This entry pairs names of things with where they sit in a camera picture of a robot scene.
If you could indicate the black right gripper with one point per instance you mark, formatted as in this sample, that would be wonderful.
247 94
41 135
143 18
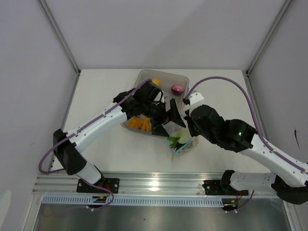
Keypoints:
189 122

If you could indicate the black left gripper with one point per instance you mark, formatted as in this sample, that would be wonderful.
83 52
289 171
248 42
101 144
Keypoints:
172 114

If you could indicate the yellow toy ginger root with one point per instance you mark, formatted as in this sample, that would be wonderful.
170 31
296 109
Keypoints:
142 124

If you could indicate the white toy radish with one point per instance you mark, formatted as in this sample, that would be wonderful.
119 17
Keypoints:
183 137

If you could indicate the toy pineapple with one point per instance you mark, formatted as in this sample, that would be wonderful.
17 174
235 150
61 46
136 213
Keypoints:
174 143

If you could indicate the purple toy onion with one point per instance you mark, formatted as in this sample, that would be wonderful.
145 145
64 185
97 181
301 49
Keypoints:
177 89

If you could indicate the yellow toy lemon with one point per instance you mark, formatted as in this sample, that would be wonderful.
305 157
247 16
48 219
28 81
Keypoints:
156 81

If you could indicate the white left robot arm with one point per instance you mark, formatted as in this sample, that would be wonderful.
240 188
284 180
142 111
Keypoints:
145 99

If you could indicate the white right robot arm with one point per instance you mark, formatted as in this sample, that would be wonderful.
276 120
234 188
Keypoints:
289 183

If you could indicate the clear grey plastic bin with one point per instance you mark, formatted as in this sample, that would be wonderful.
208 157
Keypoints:
167 81

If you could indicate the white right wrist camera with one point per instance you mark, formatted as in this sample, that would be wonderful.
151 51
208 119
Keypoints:
192 101

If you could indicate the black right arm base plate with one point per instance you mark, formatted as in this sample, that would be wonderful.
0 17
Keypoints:
214 187

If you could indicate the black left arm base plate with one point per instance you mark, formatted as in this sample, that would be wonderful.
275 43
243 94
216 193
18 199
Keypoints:
98 185

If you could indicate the white slotted cable duct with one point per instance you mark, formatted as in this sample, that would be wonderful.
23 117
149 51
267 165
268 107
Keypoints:
133 201

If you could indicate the aluminium table edge rail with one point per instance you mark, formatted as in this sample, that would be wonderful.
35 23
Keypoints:
128 183

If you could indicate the right aluminium frame post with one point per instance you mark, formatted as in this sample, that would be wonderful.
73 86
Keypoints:
282 13

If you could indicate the aluminium frame post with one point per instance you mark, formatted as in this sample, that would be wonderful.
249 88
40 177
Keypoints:
282 13
58 34

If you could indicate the left aluminium frame post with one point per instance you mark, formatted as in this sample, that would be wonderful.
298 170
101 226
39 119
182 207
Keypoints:
58 34

